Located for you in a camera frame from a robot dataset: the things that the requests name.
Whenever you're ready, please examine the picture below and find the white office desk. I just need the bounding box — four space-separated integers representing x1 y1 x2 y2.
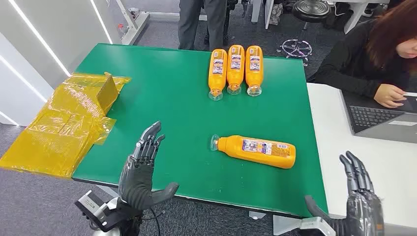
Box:
273 83 417 236
250 0 390 35

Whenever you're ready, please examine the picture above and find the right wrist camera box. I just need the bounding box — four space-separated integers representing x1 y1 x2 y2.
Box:
299 216 336 236

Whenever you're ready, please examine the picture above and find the white metal frame leg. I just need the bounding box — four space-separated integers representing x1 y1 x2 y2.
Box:
115 0 151 46

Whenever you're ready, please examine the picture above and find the grey patterned bag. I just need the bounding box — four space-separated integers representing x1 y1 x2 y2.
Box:
268 2 284 27

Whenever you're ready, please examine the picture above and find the green table mat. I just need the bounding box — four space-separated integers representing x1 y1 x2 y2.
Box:
72 43 329 218

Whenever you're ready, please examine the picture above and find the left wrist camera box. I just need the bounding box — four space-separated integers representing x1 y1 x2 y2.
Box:
74 190 112 233

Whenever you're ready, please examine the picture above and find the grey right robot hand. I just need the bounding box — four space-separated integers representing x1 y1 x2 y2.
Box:
304 150 386 236

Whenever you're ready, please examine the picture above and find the seated person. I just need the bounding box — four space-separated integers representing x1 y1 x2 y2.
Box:
306 0 417 109

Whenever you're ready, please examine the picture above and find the standing person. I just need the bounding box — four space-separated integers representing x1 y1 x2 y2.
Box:
178 0 227 52

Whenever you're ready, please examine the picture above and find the chrome stool base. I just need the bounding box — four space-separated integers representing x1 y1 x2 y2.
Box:
276 38 314 67

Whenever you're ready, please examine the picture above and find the person's hand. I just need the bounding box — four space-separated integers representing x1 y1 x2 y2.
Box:
373 84 408 109

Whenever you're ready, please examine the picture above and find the orange bottle with clear cap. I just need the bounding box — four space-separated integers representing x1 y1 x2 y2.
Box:
209 134 297 170
208 49 228 102
245 45 264 97
226 44 245 96

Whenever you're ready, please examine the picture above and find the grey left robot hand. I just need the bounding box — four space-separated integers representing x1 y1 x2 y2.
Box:
118 121 180 211

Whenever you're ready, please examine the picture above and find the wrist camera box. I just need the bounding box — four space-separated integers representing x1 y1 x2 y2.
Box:
299 216 336 236
74 190 112 233

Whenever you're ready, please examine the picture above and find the grey laptop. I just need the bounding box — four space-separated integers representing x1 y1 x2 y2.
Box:
339 89 417 144

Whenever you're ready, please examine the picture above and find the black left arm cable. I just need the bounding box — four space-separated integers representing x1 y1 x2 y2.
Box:
143 208 166 236

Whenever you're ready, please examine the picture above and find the yellow film wrapped cardboard box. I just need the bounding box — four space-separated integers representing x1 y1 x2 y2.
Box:
0 71 132 179

